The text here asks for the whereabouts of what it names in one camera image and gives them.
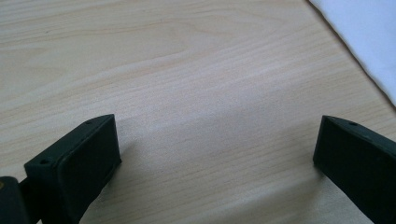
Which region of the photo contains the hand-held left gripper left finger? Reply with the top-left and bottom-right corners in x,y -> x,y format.
23,114 -> 122,224

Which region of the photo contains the white short-sleeved shirt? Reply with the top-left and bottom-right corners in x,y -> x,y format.
307,0 -> 396,106

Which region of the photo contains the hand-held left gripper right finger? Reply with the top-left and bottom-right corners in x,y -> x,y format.
313,115 -> 396,224

